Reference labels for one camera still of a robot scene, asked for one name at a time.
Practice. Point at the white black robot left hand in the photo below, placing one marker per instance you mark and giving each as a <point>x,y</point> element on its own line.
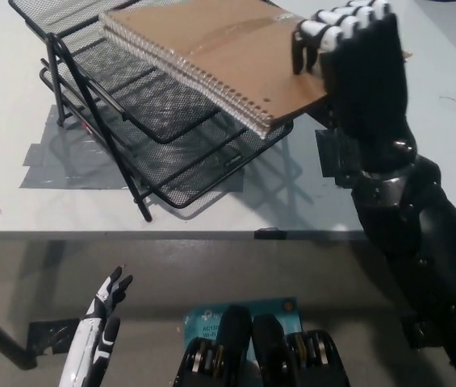
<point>96,322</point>

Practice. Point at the black square tape patch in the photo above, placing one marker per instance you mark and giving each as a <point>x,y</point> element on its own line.
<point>332,157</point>

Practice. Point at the black floor tape patch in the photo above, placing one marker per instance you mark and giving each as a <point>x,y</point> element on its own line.
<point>52,338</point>
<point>417,330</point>

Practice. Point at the brown spiral notebook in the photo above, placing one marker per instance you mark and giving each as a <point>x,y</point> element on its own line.
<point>227,60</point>

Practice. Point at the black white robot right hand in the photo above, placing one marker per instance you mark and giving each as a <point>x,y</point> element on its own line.
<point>369,80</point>

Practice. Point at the grey tape patch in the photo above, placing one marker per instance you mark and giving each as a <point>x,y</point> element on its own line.
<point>70,169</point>

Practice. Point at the black mesh file tray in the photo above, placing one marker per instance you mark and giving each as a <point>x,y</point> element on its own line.
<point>171,161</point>

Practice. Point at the black desk leg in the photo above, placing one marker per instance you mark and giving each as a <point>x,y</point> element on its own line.
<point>1,342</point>

